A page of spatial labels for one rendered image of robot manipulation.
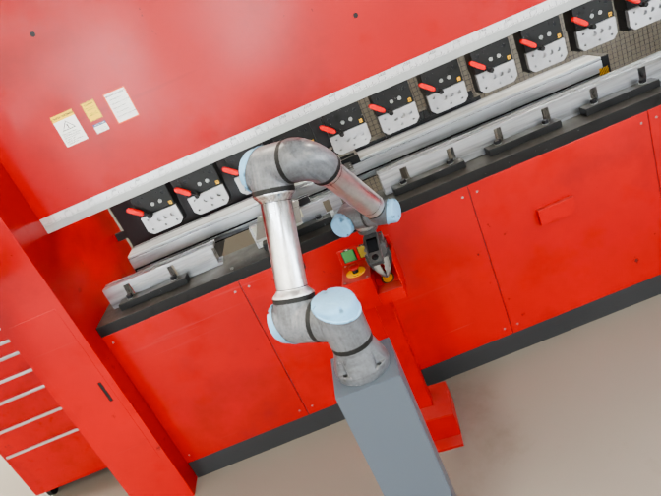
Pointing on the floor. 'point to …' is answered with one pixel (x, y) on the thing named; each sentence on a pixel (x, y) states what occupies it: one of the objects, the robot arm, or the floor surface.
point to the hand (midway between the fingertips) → (386, 275)
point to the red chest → (38, 429)
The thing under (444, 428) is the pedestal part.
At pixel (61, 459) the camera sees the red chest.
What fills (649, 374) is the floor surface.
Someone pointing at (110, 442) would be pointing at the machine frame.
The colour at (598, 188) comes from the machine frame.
